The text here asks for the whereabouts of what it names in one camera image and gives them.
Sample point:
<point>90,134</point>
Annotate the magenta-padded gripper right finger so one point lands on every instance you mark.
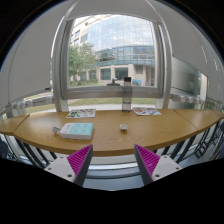
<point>148,159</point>

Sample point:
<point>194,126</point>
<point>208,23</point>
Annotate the white and mint power strip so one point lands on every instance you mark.
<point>77,130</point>

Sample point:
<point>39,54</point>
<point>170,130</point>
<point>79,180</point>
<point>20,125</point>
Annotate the small white charger block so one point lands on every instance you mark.
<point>123,127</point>

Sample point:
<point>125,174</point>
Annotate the white wall socket rail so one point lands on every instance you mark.
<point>36,101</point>
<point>186,99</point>

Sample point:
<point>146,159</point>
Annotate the wide grey roller blind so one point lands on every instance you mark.
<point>110,8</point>

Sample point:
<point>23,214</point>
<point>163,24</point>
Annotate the green tree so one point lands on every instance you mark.
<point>80,60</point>

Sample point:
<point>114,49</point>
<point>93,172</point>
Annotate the grey window frame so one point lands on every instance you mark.
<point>100,92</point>

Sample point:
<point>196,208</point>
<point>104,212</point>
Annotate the clear bottle with black cap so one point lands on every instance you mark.
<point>126,96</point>

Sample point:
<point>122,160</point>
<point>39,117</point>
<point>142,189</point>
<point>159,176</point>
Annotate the sticker sheet with green stickers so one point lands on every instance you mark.
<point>81,113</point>

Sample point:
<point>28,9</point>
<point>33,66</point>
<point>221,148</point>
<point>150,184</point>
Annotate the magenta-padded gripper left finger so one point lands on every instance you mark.
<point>80,159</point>

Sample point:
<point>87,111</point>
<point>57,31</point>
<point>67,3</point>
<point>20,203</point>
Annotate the glass office building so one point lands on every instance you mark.
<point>123,43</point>

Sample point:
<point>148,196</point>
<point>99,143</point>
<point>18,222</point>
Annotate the sticker sheet with red sticker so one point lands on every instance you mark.
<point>146,111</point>

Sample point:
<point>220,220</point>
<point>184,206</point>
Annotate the side window glass pane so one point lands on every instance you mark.
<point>185,78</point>

